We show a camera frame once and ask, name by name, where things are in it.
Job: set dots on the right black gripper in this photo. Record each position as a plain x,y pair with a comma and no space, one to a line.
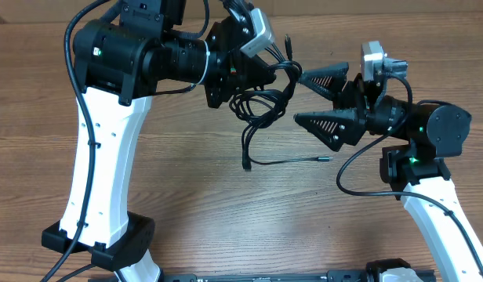
348,99

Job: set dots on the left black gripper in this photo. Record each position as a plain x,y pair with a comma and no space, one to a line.
238,75

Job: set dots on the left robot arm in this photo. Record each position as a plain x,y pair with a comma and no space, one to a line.
115,64

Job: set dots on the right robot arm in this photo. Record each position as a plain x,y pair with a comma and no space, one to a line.
418,176

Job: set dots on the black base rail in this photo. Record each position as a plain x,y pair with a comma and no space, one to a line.
393,269

